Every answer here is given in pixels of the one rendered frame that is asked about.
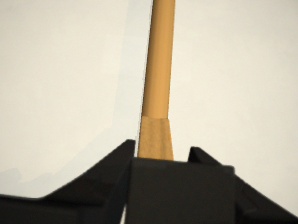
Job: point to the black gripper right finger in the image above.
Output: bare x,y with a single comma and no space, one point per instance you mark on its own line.
251,206

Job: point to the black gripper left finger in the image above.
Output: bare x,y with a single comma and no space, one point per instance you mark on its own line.
97,196

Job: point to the tan wooden pole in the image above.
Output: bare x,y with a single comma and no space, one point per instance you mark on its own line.
161,190

